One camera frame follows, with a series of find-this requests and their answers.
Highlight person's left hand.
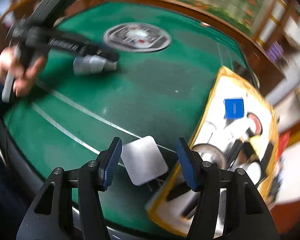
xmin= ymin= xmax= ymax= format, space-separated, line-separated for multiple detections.
xmin=0 ymin=46 xmax=47 ymax=97

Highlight black tape roll beige core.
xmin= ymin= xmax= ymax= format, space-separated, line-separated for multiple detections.
xmin=192 ymin=144 xmax=227 ymax=170

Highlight black tape roll red core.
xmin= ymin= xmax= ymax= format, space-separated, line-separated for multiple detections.
xmin=246 ymin=112 xmax=263 ymax=138

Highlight yellow taped foam tray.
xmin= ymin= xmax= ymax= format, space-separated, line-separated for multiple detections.
xmin=147 ymin=67 xmax=279 ymax=239

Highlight blue white medicine box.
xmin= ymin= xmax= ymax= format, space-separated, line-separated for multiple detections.
xmin=224 ymin=98 xmax=244 ymax=119

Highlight yellow tape roll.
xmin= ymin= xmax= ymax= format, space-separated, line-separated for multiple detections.
xmin=248 ymin=135 xmax=269 ymax=162

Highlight white pill bottle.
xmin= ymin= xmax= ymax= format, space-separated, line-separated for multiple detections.
xmin=241 ymin=161 xmax=262 ymax=185
xmin=73 ymin=55 xmax=117 ymax=75

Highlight round mahjong control panel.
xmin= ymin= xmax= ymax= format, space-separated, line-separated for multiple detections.
xmin=103 ymin=22 xmax=172 ymax=53

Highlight red plastic bag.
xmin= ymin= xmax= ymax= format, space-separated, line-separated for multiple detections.
xmin=277 ymin=131 xmax=290 ymax=161

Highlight purple bottles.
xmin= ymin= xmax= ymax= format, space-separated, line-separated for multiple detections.
xmin=266 ymin=41 xmax=283 ymax=63

